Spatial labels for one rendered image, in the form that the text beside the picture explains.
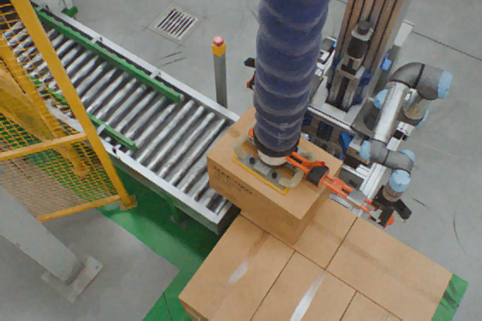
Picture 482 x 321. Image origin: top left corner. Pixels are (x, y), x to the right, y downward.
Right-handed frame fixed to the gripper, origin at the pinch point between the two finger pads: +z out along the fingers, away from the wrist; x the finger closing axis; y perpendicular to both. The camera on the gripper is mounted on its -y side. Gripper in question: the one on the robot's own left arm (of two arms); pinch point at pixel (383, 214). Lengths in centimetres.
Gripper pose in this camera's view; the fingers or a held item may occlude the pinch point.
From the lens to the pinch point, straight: 231.9
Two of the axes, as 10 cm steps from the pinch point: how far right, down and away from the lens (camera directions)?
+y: -8.0, -5.2, 3.0
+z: 0.0, 5.1, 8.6
